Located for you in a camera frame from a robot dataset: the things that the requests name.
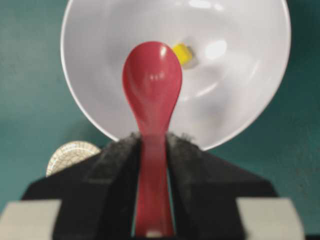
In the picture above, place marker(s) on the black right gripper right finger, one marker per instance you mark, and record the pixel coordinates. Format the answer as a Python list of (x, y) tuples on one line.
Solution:
[(216, 200)]

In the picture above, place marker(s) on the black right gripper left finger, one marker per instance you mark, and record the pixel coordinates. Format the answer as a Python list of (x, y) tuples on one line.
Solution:
[(91, 200)]

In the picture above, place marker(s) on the red plastic spoon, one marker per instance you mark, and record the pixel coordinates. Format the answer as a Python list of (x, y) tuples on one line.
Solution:
[(152, 80)]

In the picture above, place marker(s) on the yellow hexagonal prism block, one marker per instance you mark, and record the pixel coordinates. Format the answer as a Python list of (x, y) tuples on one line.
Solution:
[(183, 54)]

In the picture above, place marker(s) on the white round bowl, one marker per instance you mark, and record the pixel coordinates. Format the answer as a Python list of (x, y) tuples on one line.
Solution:
[(240, 53)]

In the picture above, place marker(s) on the small speckled ceramic dish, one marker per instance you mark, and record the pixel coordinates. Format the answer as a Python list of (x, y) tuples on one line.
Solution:
[(69, 154)]

